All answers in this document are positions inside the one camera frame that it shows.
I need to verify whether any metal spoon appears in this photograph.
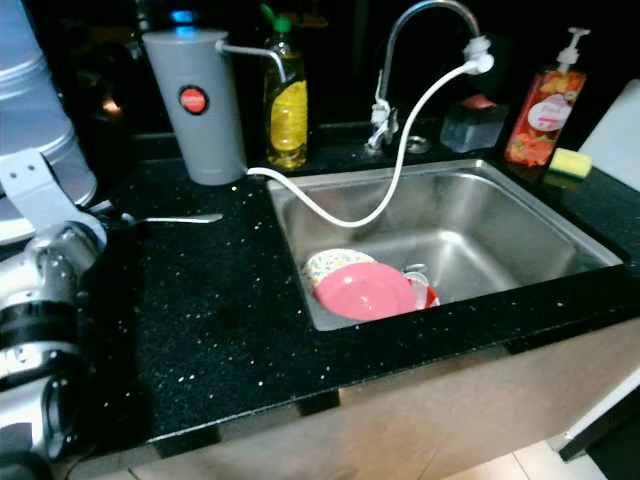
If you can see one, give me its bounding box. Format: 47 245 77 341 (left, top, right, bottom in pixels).
125 211 225 226

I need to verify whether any floral patterned plate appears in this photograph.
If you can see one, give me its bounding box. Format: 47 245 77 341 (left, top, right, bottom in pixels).
302 248 377 287

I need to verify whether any grey cylindrical water filter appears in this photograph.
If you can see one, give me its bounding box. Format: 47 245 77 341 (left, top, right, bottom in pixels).
142 28 297 188

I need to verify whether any white round appliance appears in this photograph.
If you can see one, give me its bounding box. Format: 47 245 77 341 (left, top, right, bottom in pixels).
0 0 100 245

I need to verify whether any yellow dish soap bottle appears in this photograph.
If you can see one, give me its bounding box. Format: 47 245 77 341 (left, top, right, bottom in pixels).
258 3 310 172

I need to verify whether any pink plate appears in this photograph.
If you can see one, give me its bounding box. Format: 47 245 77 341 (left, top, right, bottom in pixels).
313 262 422 322

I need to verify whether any chrome gooseneck faucet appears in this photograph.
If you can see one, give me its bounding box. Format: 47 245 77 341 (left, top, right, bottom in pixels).
365 0 483 157

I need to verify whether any red and white cup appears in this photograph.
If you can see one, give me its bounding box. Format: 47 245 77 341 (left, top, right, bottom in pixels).
400 263 442 310

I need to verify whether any beige cabinet front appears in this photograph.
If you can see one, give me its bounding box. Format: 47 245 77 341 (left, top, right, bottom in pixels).
100 320 640 480

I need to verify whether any clear plastic sponge holder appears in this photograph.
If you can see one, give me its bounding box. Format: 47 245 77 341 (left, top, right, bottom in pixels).
438 93 509 155

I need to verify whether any stainless steel sink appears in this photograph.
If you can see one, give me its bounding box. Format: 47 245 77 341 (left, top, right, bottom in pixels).
265 158 624 332

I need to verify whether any red hand soap pump bottle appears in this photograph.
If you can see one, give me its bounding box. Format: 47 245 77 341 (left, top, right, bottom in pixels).
503 27 592 170

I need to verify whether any yellow sponge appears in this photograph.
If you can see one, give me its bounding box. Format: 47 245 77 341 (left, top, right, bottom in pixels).
547 147 595 182

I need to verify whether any white cutting board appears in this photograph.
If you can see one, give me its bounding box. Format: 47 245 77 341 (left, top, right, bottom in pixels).
578 80 640 192

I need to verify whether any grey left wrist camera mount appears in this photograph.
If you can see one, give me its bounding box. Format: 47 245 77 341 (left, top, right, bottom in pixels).
0 150 107 247

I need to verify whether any white flexible hose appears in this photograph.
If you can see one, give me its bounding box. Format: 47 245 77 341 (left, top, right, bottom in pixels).
245 60 475 230

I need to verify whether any white faucet hose adapter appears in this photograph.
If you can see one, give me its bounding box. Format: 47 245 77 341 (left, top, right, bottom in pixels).
460 35 497 77

